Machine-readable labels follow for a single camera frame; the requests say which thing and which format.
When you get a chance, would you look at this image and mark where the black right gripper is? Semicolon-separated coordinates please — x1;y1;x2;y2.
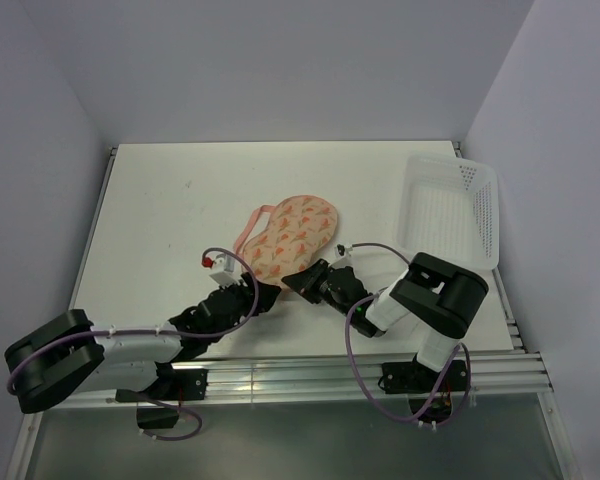
283;257;354;318

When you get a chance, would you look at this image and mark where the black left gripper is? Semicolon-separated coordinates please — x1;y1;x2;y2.
208;271;280;342

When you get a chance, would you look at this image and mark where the pink mesh laundry bag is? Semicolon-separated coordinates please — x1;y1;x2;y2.
233;195;338;288

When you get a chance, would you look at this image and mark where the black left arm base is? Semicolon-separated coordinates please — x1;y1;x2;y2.
114;369;208;437

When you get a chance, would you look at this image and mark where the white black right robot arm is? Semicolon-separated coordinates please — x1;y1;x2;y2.
282;244;489;390

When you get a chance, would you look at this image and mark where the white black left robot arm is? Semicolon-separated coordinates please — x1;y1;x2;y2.
4;273;281;414

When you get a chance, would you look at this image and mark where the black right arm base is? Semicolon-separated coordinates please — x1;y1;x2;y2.
377;360;472;426

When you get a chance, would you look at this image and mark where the white perforated plastic basket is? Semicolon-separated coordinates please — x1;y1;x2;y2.
396;153;499;271

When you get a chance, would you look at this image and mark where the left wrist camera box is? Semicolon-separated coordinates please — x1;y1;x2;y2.
201;253;238;287

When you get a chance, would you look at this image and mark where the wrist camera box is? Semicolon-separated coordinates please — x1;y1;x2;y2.
334;244;353;261
201;253;238;287

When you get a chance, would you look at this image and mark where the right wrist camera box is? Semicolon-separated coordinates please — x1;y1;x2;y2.
334;244;353;261

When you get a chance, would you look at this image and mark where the aluminium frame rail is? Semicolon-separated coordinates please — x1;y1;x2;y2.
28;352;554;407

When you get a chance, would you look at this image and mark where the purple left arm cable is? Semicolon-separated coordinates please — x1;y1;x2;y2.
5;247;260;442

